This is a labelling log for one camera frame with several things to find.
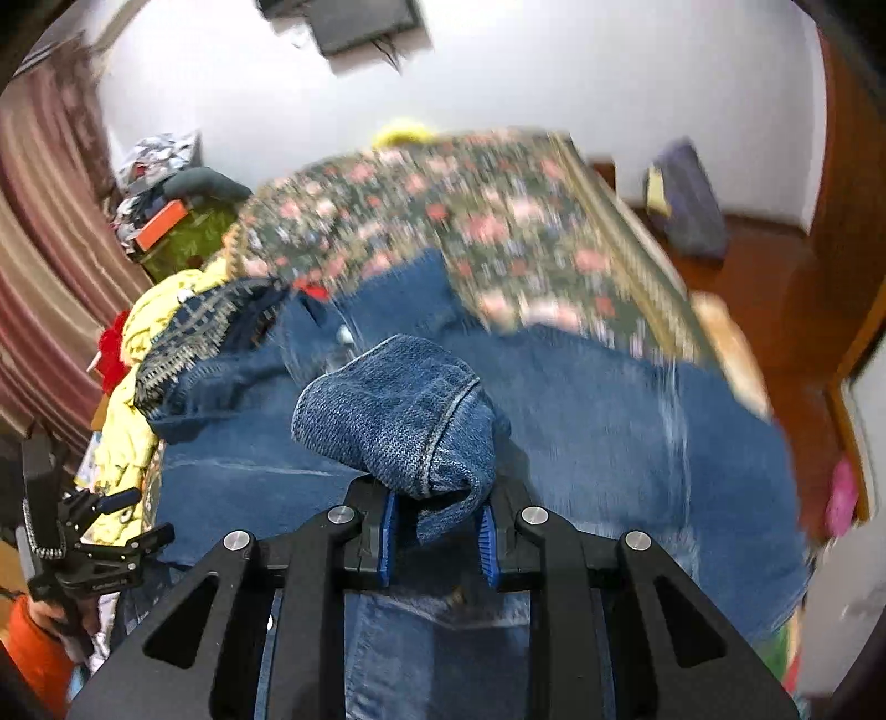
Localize blue denim jacket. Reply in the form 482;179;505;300
147;250;808;718

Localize red garment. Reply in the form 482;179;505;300
91;311;129;396

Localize pink croc shoe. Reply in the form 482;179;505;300
825;456;859;540

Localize grey pillow on pile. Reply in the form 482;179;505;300
162;167;253;204

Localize silver gift wrap pile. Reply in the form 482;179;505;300
116;131;201;198

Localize floral green bedspread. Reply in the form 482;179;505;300
224;131;718;368

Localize orange box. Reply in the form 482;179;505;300
135;199;188;252

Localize person's left hand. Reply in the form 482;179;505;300
27;597;101;637

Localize striped maroon curtain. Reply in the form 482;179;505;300
2;39;148;450

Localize wall mounted black monitor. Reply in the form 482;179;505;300
305;0;420;57

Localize grey purple bag on floor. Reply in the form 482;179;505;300
644;138;730;261

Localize green patterned storage box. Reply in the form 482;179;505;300
137;199;237;284

